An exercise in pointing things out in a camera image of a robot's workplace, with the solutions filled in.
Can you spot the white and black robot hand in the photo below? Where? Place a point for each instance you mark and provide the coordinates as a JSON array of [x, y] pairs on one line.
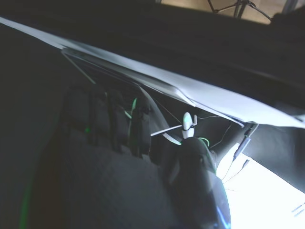
[[119, 186]]

